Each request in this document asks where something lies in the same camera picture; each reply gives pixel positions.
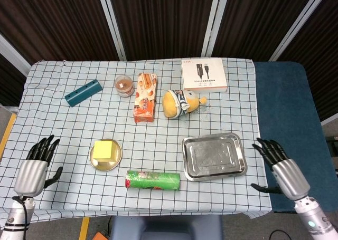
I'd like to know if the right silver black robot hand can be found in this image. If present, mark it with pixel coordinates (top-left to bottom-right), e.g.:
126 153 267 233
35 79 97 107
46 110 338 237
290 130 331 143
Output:
250 137 311 200

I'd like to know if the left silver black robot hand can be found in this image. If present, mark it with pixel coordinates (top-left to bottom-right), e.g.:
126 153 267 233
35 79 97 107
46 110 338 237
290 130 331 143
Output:
13 135 63 198

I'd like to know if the yellow foam cube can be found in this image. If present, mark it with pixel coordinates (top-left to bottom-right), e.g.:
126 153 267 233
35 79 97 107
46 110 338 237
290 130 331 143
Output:
92 140 118 163

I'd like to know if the green chip can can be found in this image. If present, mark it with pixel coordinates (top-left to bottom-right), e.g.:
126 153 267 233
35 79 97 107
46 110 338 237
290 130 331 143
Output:
125 169 181 191

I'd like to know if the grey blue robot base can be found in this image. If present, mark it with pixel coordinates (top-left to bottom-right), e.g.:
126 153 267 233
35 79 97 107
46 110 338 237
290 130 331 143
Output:
109 215 224 240

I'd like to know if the checkered white tablecloth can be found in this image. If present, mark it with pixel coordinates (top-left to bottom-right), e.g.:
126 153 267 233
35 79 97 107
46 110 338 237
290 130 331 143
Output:
0 59 273 226

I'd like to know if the round steel plate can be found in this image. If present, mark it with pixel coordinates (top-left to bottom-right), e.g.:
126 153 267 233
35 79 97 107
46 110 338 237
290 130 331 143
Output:
89 138 123 171

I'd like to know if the rectangular steel tray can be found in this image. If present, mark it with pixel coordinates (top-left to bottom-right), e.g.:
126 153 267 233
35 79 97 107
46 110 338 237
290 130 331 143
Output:
181 132 248 182

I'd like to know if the teal plastic holder bar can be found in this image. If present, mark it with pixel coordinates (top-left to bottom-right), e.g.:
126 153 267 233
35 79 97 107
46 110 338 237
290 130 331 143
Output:
64 79 102 108

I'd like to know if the clear jar brown paste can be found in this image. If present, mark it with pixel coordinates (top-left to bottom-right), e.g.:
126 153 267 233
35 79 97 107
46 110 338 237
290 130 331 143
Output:
114 75 134 98

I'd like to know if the orange biscuit box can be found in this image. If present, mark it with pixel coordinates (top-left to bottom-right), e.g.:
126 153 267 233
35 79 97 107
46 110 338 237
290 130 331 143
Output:
133 73 158 123

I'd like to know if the yellow plush toy striped shirt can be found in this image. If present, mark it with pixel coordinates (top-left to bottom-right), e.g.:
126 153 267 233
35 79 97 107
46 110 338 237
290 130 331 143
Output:
162 89 208 119

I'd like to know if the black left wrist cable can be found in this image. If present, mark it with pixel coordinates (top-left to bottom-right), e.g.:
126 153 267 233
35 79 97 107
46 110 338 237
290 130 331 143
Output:
12 196 29 229

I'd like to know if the black floor cable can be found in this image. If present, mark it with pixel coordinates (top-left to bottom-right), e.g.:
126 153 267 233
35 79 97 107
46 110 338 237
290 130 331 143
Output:
269 229 291 240

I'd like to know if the white partition frame post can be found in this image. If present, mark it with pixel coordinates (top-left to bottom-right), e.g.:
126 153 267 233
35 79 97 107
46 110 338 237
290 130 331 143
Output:
269 0 332 62
202 0 230 57
0 34 32 69
96 0 127 61

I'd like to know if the white cable product box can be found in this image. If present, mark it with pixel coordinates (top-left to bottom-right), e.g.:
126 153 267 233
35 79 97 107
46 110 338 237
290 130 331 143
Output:
181 57 229 93

